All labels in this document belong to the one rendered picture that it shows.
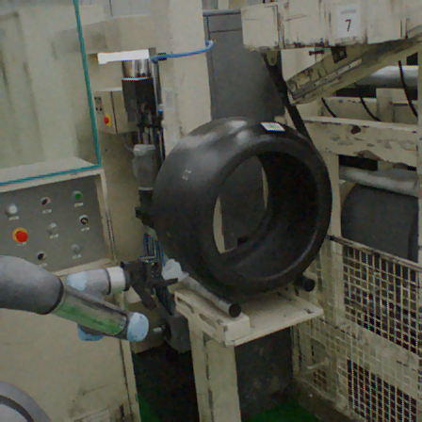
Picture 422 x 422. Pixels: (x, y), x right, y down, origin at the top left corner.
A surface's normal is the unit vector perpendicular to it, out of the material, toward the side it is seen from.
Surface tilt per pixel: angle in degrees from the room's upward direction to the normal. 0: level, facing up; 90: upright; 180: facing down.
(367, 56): 90
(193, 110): 90
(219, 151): 51
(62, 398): 90
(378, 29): 90
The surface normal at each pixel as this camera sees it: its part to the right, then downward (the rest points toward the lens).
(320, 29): -0.87, 0.21
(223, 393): 0.48, 0.19
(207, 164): -0.17, -0.28
